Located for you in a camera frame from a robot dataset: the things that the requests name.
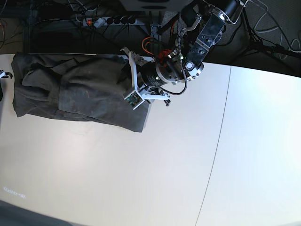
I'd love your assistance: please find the aluminium frame post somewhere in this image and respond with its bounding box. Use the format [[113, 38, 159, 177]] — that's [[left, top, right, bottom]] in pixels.
[[148, 11, 162, 55]]

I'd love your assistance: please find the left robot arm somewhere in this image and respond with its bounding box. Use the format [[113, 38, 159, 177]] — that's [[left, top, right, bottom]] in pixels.
[[122, 0, 248, 110]]

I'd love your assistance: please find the black tripod stand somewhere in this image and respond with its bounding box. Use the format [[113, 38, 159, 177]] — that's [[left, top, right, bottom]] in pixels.
[[231, 0, 301, 71]]

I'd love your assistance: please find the grey coiled cable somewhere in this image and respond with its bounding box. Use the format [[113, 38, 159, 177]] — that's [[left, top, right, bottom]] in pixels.
[[253, 0, 301, 59]]

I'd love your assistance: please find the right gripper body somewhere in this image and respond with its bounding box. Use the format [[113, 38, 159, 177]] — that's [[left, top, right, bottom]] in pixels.
[[0, 70, 13, 79]]

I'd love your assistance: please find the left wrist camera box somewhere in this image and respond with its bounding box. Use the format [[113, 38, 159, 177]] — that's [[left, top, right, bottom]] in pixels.
[[123, 88, 144, 110]]

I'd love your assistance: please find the power strip with red switch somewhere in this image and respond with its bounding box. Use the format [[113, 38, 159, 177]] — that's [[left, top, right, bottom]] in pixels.
[[81, 16, 137, 28]]

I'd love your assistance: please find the dark grey T-shirt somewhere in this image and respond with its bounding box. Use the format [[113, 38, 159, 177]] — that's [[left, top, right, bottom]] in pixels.
[[11, 53, 149, 132]]

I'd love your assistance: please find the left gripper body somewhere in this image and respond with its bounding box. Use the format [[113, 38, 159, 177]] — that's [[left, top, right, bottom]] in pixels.
[[121, 47, 204, 106]]

